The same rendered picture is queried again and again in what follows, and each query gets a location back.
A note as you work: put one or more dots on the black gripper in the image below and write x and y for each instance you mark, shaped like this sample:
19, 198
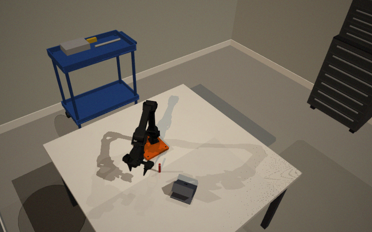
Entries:
147, 165

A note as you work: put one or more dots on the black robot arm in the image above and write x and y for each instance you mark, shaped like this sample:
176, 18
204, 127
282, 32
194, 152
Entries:
141, 134

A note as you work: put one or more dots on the dark grey sloped panel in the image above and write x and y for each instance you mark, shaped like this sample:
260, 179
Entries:
183, 191

